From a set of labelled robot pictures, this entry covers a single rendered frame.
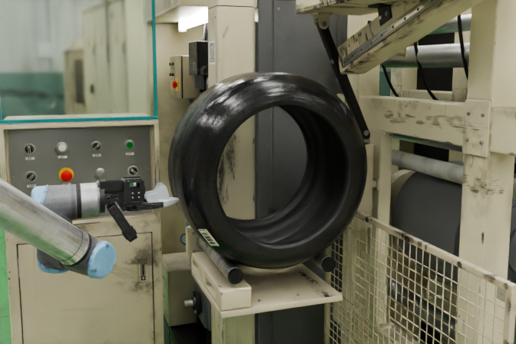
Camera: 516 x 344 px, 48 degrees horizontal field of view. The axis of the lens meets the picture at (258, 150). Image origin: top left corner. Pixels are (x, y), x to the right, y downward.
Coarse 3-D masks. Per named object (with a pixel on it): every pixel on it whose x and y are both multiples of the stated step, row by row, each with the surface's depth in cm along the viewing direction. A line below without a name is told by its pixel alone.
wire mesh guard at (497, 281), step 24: (360, 216) 183; (360, 240) 185; (408, 240) 158; (360, 264) 186; (384, 264) 172; (408, 264) 159; (456, 264) 139; (408, 288) 160; (504, 288) 124; (384, 312) 173; (504, 312) 125; (456, 336) 141; (504, 336) 125
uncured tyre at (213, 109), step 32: (224, 96) 150; (256, 96) 150; (288, 96) 152; (320, 96) 156; (192, 128) 151; (224, 128) 148; (320, 128) 185; (352, 128) 160; (192, 160) 148; (320, 160) 187; (352, 160) 161; (192, 192) 149; (320, 192) 187; (352, 192) 163; (192, 224) 154; (224, 224) 151; (256, 224) 183; (288, 224) 186; (320, 224) 178; (224, 256) 158; (256, 256) 156; (288, 256) 159
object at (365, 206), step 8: (368, 144) 198; (368, 152) 198; (368, 160) 199; (368, 168) 199; (368, 176) 199; (368, 184) 200; (368, 192) 200; (368, 200) 201; (360, 208) 200; (368, 208) 201; (352, 224) 200; (360, 224) 201; (368, 224) 202
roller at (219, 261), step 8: (200, 240) 184; (208, 248) 176; (216, 256) 167; (216, 264) 166; (224, 264) 160; (232, 264) 158; (224, 272) 158; (232, 272) 155; (240, 272) 155; (232, 280) 155; (240, 280) 156
